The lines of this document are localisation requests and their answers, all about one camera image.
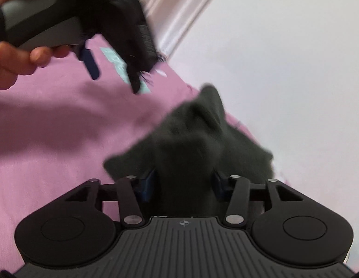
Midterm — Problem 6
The black knitted small garment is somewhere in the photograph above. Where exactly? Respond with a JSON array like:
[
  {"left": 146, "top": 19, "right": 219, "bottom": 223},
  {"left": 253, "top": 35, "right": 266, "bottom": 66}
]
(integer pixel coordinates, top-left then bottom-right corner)
[{"left": 104, "top": 85, "right": 273, "bottom": 217}]

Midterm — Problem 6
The person's left hand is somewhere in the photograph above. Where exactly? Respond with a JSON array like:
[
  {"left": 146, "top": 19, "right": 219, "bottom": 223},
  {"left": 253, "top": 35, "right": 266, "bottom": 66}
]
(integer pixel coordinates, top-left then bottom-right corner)
[{"left": 0, "top": 0, "right": 70, "bottom": 90}]

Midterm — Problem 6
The pink floral bed sheet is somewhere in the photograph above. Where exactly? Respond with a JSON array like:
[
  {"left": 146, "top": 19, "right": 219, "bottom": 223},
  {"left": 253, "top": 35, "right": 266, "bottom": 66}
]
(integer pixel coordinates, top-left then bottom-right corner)
[{"left": 0, "top": 33, "right": 290, "bottom": 276}]

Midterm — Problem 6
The pale pink curtain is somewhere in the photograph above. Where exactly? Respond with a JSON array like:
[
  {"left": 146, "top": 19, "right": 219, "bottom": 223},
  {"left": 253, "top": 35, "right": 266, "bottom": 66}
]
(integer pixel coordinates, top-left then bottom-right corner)
[{"left": 141, "top": 0, "right": 211, "bottom": 60}]

